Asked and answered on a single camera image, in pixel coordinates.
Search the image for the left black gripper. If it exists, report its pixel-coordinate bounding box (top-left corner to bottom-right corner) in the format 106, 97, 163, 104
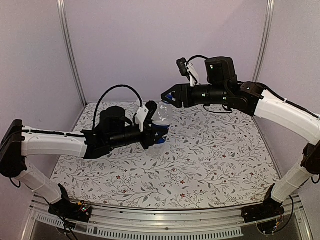
107, 120, 169, 150

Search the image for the clear plastic Pepsi bottle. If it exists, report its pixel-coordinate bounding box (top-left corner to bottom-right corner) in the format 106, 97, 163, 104
148, 101, 173, 158

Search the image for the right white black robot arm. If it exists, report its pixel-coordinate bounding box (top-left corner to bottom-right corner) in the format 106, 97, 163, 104
161, 56, 320, 218

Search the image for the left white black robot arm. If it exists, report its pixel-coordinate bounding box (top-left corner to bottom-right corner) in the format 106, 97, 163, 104
0, 106, 169, 217

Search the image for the floral patterned table mat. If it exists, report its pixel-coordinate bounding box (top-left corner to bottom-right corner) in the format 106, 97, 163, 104
51, 106, 279, 209

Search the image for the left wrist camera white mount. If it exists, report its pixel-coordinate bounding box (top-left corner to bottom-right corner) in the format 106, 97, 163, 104
132, 100, 158, 133

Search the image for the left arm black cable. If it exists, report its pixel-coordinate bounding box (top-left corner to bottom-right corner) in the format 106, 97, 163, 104
91, 84, 144, 132

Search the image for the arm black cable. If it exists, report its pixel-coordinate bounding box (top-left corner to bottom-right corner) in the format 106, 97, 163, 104
91, 84, 144, 132
187, 55, 209, 65

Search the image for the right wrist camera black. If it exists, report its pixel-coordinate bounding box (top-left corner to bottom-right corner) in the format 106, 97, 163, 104
176, 57, 199, 87

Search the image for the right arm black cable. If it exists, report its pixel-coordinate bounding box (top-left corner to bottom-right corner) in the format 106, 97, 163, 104
187, 55, 209, 65

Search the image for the aluminium front rail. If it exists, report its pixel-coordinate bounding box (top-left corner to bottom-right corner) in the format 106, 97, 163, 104
21, 195, 314, 240

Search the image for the right aluminium frame post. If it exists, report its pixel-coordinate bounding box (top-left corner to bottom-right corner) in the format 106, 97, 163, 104
252, 0, 275, 83

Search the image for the aluminium frame post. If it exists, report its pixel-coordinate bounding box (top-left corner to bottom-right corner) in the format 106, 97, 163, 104
252, 0, 275, 83
56, 0, 88, 107

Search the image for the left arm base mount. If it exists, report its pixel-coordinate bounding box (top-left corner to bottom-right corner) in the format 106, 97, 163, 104
48, 183, 92, 223

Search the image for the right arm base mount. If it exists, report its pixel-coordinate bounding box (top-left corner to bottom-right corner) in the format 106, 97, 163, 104
241, 198, 285, 235

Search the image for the left aluminium frame post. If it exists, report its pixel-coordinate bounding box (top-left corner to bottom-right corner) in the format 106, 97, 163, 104
56, 0, 88, 107

